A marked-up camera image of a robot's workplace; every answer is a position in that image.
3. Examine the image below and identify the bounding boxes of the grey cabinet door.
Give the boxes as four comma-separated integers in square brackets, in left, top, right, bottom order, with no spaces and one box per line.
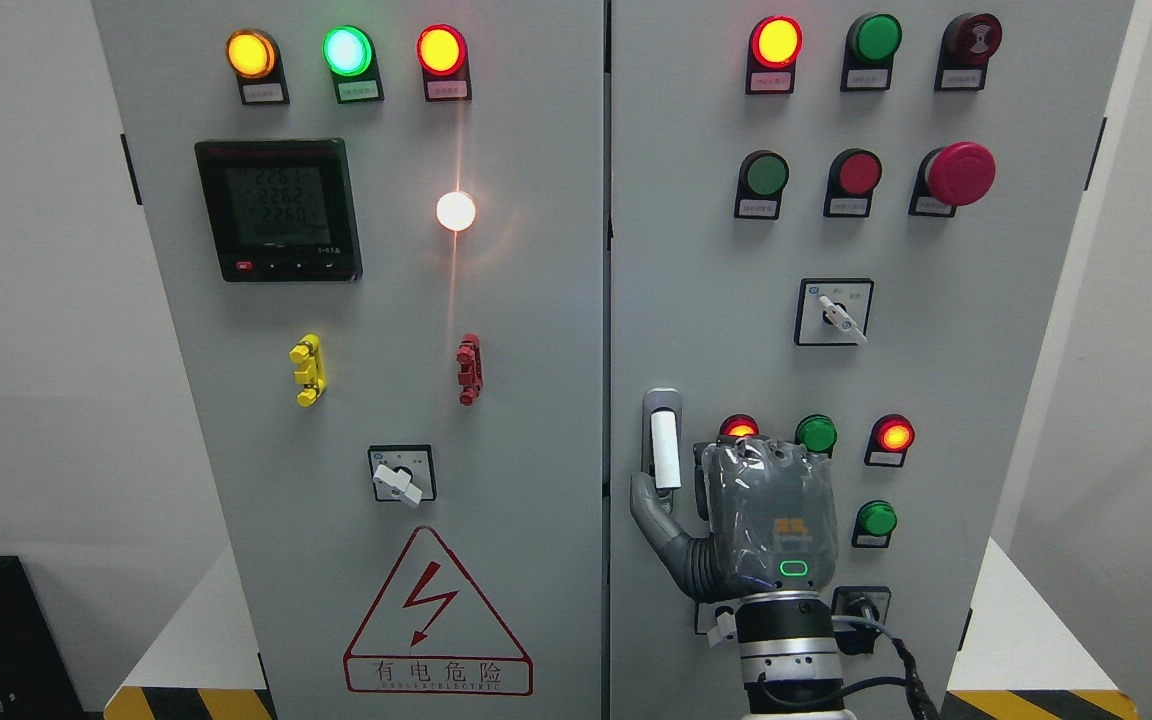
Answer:
[93,1,604,719]
[609,1,1134,719]

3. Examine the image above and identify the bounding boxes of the white lit indicator light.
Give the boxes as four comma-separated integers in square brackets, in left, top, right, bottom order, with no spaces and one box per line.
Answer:
[435,190,477,233]

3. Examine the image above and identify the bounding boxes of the black digital power meter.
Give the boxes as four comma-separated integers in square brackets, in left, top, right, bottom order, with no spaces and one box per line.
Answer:
[195,138,364,283]

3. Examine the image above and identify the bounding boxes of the green push button top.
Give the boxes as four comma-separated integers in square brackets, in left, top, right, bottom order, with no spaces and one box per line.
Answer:
[840,13,902,92]

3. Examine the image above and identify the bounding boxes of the green button bottom row right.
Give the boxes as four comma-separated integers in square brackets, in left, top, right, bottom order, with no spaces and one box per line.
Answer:
[850,500,899,550]

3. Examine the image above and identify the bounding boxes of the red push button second row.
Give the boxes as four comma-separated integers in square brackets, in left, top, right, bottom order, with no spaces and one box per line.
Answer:
[823,149,882,218]

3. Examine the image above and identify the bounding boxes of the green light lower middle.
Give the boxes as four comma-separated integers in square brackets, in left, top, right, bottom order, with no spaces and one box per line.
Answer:
[794,414,838,457]

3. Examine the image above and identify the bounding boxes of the red lit light lower right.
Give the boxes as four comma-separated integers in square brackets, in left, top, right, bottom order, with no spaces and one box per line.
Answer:
[864,414,915,468]

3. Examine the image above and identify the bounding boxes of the red lit indicator light left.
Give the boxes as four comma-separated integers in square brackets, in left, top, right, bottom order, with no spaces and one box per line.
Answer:
[416,23,472,103]

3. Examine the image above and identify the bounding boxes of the yellow indicator light top left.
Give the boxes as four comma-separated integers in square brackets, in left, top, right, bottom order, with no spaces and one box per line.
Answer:
[225,28,291,105]

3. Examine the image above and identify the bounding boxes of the upper right rotary switch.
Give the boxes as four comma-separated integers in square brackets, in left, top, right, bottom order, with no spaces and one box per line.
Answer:
[794,278,876,347]

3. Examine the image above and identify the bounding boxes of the black rotary knob switch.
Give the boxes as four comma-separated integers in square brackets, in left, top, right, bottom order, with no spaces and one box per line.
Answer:
[831,585,892,655]

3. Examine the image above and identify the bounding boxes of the lower white rotary switch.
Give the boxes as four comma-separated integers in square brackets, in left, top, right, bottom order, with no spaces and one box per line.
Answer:
[692,600,738,647]

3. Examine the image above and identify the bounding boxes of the grey robot hand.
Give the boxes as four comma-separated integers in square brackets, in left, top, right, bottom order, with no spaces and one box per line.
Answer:
[630,435,838,602]

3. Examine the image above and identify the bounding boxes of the red lit light lower left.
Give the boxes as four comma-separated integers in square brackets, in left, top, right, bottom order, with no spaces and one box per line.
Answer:
[718,414,760,438]

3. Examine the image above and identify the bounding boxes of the grey right cabinet door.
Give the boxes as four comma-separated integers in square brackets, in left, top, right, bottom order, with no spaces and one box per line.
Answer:
[609,1,1134,719]

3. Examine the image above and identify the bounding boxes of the white platform hazard stripes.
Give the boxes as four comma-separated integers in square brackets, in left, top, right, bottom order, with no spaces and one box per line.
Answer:
[103,543,1138,719]

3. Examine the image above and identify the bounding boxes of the dark red buzzer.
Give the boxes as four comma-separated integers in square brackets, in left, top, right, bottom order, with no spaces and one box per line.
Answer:
[934,13,1005,92]

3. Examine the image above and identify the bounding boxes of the silver door lock handle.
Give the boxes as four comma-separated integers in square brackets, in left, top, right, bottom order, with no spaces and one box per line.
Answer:
[641,387,684,514]

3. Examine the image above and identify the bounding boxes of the grey left cabinet door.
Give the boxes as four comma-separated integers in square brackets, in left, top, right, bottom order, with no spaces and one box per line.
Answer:
[93,1,604,719]

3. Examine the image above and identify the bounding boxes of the left door rotary switch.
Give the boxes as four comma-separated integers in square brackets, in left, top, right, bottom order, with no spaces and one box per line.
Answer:
[366,445,438,509]

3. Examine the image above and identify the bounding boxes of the red lit light top right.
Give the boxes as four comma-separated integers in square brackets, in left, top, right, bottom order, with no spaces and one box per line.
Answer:
[745,15,803,96]

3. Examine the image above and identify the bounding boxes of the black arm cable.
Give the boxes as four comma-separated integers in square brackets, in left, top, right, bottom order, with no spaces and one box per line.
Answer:
[756,615,940,720]

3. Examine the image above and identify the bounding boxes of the yellow terminal connector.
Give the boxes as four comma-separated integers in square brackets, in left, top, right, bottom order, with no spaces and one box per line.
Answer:
[288,333,326,407]

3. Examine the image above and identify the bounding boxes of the red electric warning sticker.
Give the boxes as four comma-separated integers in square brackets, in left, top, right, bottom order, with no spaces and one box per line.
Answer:
[343,526,535,696]

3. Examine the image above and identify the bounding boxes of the red terminal connector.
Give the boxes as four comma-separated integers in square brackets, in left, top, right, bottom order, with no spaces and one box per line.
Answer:
[454,332,484,406]

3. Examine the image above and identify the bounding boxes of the green lit indicator light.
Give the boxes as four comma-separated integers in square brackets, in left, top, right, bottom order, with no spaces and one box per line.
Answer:
[323,26,385,104]

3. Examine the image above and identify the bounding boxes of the red emergency stop button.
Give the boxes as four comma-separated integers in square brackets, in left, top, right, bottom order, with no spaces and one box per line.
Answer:
[908,141,996,218]

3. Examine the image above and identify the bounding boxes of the green push button second row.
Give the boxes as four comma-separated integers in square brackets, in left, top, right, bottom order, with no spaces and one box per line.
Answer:
[733,150,790,222]

